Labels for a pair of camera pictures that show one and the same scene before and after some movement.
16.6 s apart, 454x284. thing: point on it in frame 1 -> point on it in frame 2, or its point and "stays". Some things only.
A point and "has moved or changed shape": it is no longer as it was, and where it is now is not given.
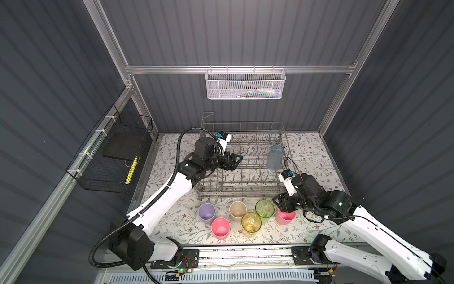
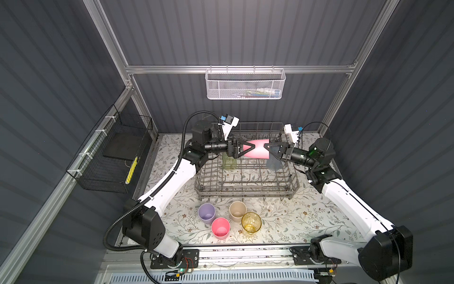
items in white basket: [260, 93] stays
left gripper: [232, 164] -> [234, 152]
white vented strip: [220, 277] stays
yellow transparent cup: [251, 222] stays
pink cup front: [220, 228] stays
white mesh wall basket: [245, 83] stays
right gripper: [282, 202] -> [285, 150]
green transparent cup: [265, 208] has moved or changed shape
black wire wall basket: [104, 162] stays
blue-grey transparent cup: [275, 157] stays
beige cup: [236, 210] stays
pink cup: [284, 218] -> [259, 150]
